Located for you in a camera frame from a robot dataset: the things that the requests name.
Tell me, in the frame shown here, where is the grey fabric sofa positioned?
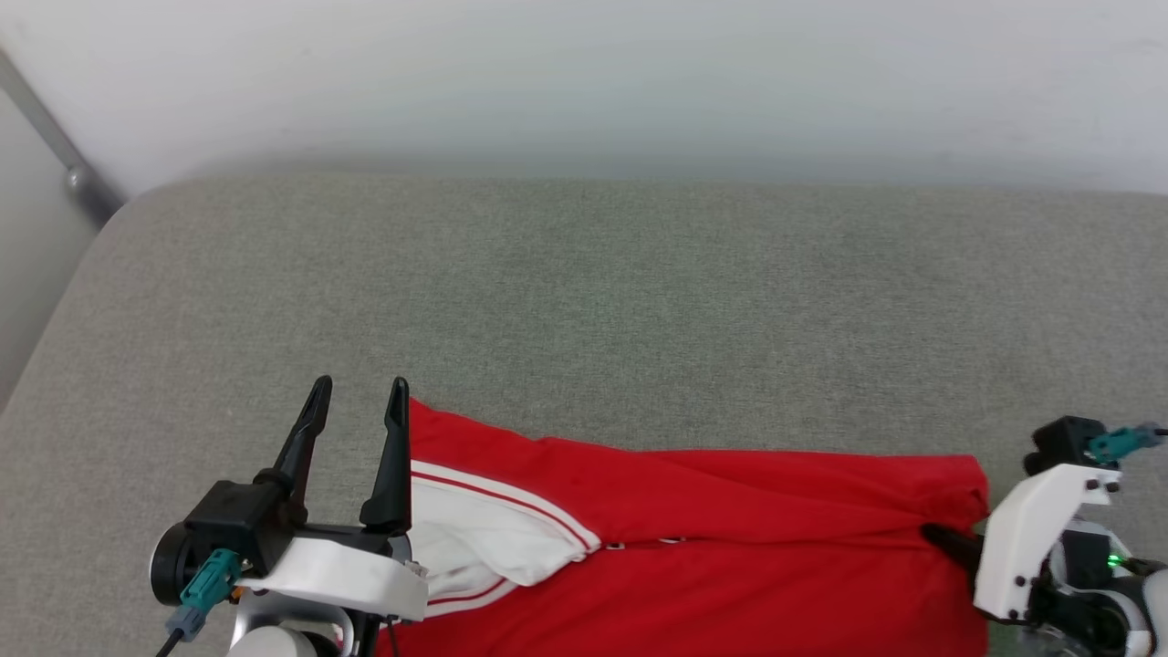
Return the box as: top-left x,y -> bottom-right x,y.
0,173 -> 1168,657

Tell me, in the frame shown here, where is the black cable teal connector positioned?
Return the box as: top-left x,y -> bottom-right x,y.
1089,423 -> 1168,463
155,549 -> 243,657

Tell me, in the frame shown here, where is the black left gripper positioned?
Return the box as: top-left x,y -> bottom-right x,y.
150,375 -> 414,609

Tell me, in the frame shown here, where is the left black cable teal connector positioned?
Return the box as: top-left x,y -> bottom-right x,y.
155,549 -> 243,657

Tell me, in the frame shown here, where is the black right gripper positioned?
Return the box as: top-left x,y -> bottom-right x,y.
921,524 -> 1147,654

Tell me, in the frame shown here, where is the red and white basketball jersey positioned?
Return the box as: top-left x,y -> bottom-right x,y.
376,399 -> 992,657

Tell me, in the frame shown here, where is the grey metal pole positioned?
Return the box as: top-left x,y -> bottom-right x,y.
0,50 -> 127,229

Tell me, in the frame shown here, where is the right black cable teal connector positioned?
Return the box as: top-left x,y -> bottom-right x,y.
1089,423 -> 1168,463

